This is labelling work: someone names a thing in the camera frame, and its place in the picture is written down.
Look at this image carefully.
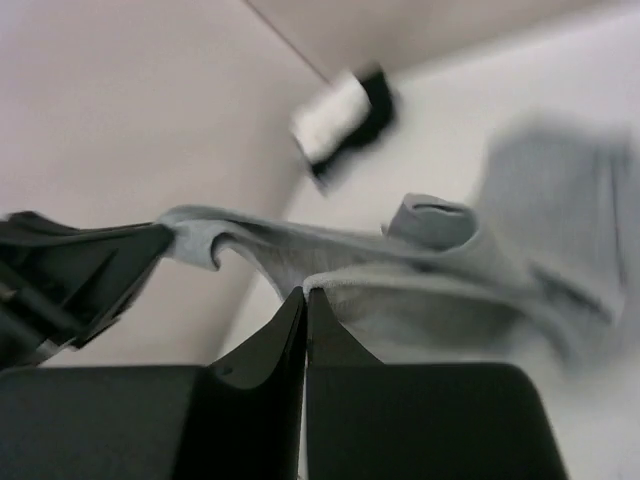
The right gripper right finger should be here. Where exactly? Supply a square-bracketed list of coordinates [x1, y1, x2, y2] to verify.
[306, 289, 567, 479]

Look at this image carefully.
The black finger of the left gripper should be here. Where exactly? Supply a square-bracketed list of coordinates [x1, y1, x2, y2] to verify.
[1, 211, 174, 365]

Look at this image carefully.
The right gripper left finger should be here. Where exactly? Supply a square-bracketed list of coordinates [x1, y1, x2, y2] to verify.
[1, 289, 306, 479]

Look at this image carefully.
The grey tank top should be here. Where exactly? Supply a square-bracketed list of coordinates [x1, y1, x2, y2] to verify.
[160, 124, 639, 363]

